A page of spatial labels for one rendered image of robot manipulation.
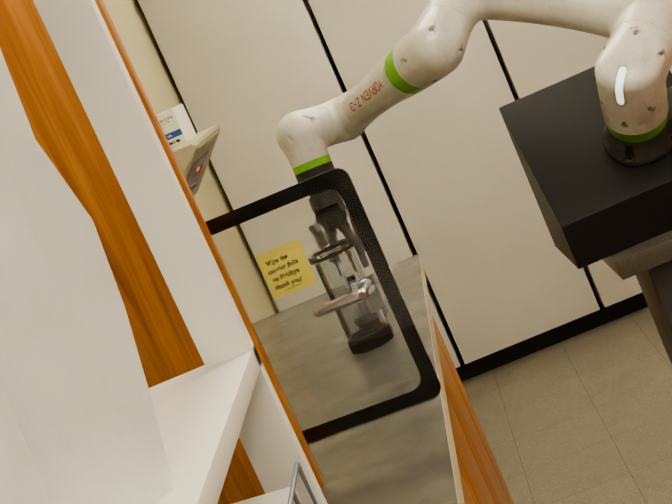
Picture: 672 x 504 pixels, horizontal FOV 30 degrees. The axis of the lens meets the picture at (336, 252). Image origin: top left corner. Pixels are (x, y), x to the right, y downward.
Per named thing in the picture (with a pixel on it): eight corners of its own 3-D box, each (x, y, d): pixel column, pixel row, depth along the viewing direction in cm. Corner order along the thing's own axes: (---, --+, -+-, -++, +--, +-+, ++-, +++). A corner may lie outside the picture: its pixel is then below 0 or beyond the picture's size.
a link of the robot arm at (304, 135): (261, 124, 293) (281, 113, 284) (304, 109, 299) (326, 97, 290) (283, 180, 294) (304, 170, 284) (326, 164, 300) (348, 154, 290)
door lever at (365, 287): (322, 312, 198) (315, 297, 197) (377, 291, 196) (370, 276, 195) (317, 322, 193) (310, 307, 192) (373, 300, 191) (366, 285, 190)
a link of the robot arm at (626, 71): (680, 88, 256) (673, 24, 241) (660, 148, 249) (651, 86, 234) (617, 80, 261) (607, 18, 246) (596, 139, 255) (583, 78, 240)
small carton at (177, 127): (161, 151, 213) (146, 119, 212) (172, 145, 218) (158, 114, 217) (186, 141, 212) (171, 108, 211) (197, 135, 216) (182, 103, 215)
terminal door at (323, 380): (273, 456, 206) (170, 236, 199) (445, 393, 199) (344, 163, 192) (272, 458, 205) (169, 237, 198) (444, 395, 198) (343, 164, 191)
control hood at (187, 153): (153, 230, 198) (126, 172, 196) (184, 198, 229) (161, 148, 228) (219, 201, 196) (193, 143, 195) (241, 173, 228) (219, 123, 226)
